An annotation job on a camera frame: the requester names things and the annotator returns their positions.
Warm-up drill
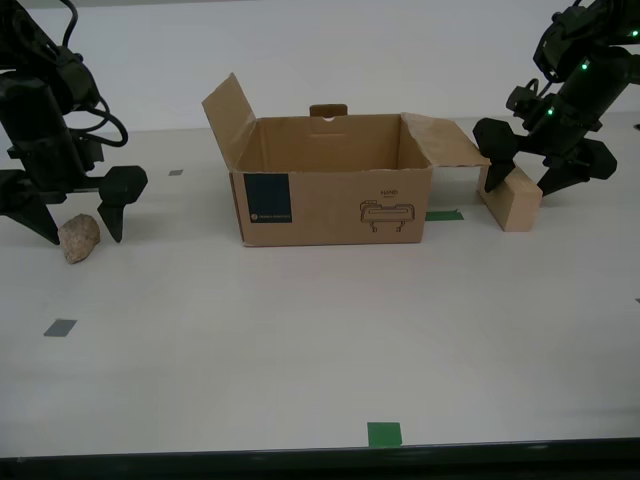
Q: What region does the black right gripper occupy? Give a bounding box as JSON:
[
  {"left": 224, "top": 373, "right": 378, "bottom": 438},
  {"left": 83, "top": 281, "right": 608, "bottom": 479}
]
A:
[{"left": 471, "top": 46, "right": 633, "bottom": 198}]

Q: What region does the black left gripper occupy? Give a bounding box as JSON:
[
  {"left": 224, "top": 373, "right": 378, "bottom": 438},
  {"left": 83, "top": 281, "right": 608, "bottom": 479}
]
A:
[{"left": 0, "top": 77, "right": 150, "bottom": 247}]

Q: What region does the speckled pinkish rock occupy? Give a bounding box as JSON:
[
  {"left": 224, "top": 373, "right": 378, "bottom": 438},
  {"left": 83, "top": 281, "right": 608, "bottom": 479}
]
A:
[{"left": 57, "top": 213, "right": 102, "bottom": 266}]

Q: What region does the light wooden block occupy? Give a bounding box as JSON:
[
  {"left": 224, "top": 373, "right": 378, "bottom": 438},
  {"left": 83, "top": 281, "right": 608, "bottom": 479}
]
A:
[{"left": 475, "top": 164, "right": 544, "bottom": 233}]

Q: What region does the brown cardboard box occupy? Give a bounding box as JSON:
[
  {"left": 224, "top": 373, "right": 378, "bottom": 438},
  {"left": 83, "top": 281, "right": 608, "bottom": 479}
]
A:
[{"left": 201, "top": 72, "right": 494, "bottom": 249}]

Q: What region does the large grey tape square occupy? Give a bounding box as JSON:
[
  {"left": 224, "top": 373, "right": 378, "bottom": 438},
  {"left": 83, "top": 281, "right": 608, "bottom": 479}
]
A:
[{"left": 43, "top": 318, "right": 79, "bottom": 339}]

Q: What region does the green tape square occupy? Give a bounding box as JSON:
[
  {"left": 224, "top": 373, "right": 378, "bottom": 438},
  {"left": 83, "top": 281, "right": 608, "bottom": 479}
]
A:
[{"left": 366, "top": 421, "right": 403, "bottom": 448}]

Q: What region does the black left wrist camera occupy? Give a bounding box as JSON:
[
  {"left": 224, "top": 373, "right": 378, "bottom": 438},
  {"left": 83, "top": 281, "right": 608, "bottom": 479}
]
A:
[{"left": 69, "top": 132, "right": 107, "bottom": 174}]

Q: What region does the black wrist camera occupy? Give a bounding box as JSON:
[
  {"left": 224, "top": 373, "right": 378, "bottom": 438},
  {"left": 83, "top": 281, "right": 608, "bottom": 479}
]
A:
[
  {"left": 505, "top": 78, "right": 551, "bottom": 124},
  {"left": 69, "top": 132, "right": 107, "bottom": 174}
]

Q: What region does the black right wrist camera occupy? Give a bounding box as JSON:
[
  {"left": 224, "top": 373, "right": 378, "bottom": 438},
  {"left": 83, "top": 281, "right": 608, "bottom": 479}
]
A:
[{"left": 505, "top": 78, "right": 551, "bottom": 124}]

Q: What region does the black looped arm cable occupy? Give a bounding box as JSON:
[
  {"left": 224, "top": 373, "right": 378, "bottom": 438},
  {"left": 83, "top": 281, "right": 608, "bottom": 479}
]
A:
[{"left": 69, "top": 92, "right": 130, "bottom": 149}]

